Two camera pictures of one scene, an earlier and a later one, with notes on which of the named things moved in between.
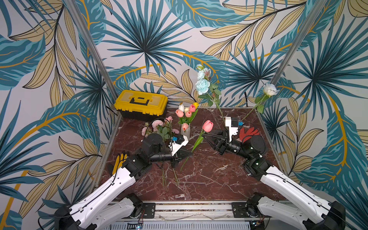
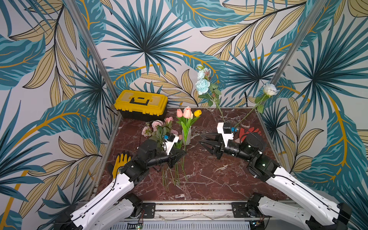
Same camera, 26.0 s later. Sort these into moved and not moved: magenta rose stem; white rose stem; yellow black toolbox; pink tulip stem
Moved: pink tulip stem
Not moved: white rose stem; magenta rose stem; yellow black toolbox
